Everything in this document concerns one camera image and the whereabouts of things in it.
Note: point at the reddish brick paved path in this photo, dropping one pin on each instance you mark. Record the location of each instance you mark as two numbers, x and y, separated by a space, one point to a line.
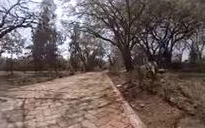
63 103

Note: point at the bare tree with arching branches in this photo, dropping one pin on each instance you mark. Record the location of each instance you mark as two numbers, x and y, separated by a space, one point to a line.
0 31

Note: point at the pale stone kerb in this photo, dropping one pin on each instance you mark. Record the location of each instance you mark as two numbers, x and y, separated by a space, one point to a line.
123 103

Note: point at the group of thin trees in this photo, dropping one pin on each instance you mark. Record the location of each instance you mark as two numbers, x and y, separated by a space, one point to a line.
86 55

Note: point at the bare earth ground with scrub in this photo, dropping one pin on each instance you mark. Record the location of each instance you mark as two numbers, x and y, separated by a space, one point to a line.
170 103

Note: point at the tall dark conifer tree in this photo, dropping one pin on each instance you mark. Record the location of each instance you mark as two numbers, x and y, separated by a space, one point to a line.
45 40

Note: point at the bare brown earth ground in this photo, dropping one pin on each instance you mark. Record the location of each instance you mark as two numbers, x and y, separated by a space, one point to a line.
20 79

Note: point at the large bare spreading tree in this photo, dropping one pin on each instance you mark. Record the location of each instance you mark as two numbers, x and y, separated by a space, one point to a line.
126 58

